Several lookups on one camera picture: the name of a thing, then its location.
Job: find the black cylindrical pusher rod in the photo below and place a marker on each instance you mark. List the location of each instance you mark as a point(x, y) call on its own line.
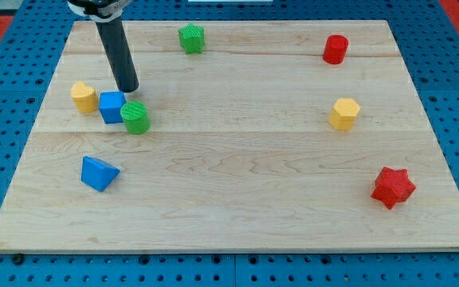
point(118, 53)

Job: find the yellow heart block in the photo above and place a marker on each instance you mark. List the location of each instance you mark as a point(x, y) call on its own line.
point(84, 97)

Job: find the green cylinder block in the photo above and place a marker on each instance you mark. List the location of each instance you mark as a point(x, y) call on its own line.
point(135, 118)

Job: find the red star block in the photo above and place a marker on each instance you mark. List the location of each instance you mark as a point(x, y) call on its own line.
point(392, 186)

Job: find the red cylinder block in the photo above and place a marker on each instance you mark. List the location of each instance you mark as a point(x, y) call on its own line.
point(335, 49)

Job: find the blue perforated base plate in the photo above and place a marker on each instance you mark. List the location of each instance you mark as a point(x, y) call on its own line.
point(30, 51)

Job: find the yellow hexagon block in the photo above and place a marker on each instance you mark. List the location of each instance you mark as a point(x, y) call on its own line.
point(344, 113)

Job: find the blue cube block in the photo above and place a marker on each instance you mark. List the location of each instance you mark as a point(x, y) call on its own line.
point(110, 104)

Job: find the white robot tool flange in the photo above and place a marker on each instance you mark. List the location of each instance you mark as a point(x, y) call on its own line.
point(98, 10)

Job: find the green star block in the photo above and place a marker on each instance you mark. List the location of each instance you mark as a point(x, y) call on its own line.
point(192, 38)

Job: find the blue triangle block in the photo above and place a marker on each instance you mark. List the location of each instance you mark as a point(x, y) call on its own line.
point(97, 173)

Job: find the light wooden board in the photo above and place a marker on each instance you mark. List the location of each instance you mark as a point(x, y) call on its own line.
point(240, 157)

